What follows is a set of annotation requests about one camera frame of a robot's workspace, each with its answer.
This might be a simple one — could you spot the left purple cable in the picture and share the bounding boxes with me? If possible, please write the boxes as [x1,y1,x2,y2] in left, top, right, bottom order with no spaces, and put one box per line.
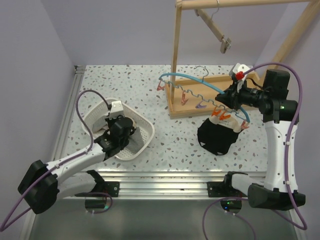
[0,89,113,232]

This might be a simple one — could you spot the white perforated plastic basket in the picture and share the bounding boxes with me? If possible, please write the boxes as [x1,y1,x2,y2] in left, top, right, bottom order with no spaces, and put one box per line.
[83,100,155,161]

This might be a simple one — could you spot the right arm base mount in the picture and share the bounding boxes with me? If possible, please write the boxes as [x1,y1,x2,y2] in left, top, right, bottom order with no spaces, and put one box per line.
[206,181,247,213]

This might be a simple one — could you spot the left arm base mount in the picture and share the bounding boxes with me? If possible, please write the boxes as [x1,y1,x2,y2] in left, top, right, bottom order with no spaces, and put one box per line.
[84,181,120,212]

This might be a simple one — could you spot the beige underwear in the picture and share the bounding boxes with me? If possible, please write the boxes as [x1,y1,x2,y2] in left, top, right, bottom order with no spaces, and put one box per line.
[101,118,137,131]

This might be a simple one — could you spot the blue plastic clip hanger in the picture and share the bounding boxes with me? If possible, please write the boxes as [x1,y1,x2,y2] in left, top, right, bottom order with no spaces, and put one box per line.
[157,72,250,123]

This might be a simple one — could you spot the wooden clothes rack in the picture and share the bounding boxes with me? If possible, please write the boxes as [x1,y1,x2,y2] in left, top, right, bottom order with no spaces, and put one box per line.
[160,0,320,119]

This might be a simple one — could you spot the wooden clip hanger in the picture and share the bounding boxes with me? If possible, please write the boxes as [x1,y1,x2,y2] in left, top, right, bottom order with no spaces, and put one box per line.
[194,0,232,54]

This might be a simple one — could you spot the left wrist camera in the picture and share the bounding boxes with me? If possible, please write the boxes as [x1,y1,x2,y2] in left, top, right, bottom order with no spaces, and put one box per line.
[108,100,124,119]

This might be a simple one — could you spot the grey striped underwear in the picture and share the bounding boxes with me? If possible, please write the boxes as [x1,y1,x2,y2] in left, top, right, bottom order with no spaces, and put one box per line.
[91,117,146,155]

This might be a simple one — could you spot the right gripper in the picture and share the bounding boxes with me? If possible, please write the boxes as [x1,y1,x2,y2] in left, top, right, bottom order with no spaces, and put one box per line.
[216,77,270,111]

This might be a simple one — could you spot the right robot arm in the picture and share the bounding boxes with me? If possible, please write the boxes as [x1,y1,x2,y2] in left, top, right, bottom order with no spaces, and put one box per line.
[215,69,306,211]

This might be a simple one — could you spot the black underwear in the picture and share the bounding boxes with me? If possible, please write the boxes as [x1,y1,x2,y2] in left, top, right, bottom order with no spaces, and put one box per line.
[197,118,242,156]

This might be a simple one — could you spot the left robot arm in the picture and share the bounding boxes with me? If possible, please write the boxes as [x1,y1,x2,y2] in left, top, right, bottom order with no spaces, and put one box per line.
[17,116,136,214]

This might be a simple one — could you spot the aluminium rail frame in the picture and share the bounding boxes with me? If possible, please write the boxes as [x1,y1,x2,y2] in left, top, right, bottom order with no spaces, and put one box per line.
[18,65,308,240]

